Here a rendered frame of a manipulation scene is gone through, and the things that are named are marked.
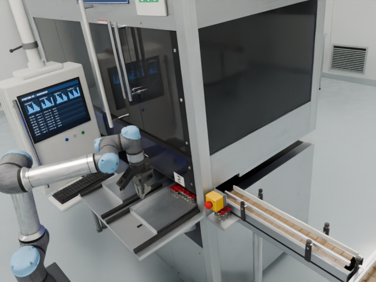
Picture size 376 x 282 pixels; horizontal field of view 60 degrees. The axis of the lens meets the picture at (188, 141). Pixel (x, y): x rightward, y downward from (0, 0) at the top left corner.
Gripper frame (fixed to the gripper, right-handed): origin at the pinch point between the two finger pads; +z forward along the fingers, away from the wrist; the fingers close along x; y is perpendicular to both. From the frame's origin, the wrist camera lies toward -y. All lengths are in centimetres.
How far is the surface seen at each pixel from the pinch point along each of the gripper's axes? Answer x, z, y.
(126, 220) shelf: 15.6, 21.6, -3.5
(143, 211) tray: 14.8, 21.4, 6.6
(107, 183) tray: 54, 21, 5
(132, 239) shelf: 1.5, 21.6, -8.1
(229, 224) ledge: -25.1, 21.6, 31.7
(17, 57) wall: 544, 17, 75
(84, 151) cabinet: 90, 12, 8
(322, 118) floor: 97, 109, 333
